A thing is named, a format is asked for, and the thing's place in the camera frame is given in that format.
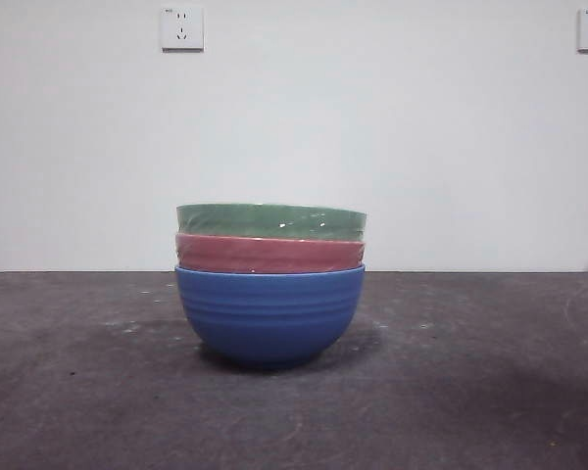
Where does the green ribbed bowl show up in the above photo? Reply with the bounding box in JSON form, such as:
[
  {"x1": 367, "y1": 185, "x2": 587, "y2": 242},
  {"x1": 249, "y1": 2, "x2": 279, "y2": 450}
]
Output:
[{"x1": 175, "y1": 203, "x2": 368, "y2": 244}]

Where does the red ribbed bowl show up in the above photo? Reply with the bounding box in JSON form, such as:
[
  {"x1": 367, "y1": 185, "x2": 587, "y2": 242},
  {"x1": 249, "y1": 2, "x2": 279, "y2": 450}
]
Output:
[{"x1": 174, "y1": 232, "x2": 367, "y2": 274}]

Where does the blue ribbed bowl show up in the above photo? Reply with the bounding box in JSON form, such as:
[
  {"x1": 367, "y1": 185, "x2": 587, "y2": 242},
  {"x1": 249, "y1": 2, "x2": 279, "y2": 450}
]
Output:
[{"x1": 173, "y1": 263, "x2": 368, "y2": 371}]

